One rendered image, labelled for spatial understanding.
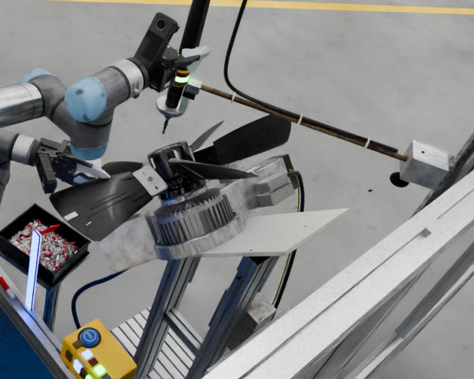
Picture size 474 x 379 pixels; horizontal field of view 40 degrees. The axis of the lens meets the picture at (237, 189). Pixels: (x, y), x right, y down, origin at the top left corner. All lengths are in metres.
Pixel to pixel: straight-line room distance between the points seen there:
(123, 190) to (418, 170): 0.75
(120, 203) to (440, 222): 1.15
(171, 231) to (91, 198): 0.24
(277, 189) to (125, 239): 0.48
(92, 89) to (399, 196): 2.98
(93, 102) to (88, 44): 2.99
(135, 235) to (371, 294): 1.33
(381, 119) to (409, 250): 3.90
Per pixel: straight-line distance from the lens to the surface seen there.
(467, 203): 0.72
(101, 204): 1.70
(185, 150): 1.80
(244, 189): 1.94
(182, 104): 1.57
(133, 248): 1.86
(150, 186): 1.77
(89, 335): 1.60
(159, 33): 1.35
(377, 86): 4.82
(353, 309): 0.56
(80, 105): 1.25
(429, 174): 1.60
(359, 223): 3.71
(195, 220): 1.76
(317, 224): 1.63
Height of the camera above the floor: 2.47
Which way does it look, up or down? 44 degrees down
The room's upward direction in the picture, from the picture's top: 23 degrees clockwise
